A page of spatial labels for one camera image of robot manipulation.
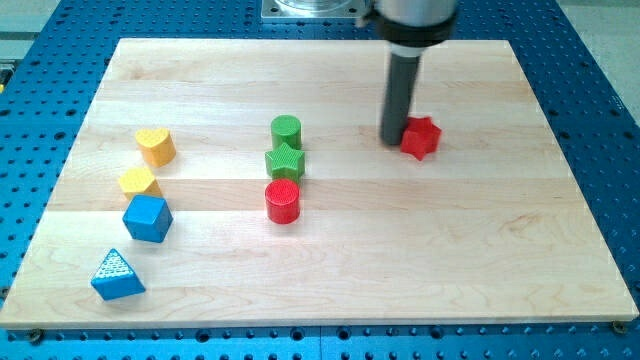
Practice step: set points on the blue cube block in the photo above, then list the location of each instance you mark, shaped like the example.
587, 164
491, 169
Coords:
148, 218

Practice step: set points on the green star block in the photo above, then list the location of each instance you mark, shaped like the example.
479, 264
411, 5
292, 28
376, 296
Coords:
285, 162

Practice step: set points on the light wooden board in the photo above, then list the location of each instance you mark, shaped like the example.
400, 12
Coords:
491, 228

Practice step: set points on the yellow heart block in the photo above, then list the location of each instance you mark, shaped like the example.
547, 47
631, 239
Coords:
156, 146

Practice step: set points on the blue perforated table plate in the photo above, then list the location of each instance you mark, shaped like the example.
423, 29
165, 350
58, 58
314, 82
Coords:
50, 91

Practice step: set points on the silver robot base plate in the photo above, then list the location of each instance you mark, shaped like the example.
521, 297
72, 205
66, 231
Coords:
307, 9

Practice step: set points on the left board clamp screw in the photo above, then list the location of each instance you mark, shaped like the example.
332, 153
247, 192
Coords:
34, 336

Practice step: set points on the yellow pentagon block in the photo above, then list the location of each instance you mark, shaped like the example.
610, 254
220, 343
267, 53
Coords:
139, 181

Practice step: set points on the blue triangle block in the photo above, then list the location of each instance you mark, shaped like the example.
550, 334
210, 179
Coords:
115, 278

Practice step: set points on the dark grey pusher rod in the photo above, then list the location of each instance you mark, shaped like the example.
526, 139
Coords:
401, 78

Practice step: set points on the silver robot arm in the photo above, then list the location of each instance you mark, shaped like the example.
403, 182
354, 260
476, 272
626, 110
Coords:
411, 26

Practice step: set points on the board clamp screw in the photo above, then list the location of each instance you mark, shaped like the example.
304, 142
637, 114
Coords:
618, 327
34, 336

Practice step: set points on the red star block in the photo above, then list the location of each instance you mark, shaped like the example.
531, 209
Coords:
420, 137

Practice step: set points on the green cylinder block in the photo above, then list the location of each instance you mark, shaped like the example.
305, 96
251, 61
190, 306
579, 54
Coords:
286, 129

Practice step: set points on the red cylinder block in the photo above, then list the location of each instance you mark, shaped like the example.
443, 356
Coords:
282, 197

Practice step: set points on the right board clamp screw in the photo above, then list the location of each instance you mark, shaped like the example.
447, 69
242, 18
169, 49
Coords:
618, 327

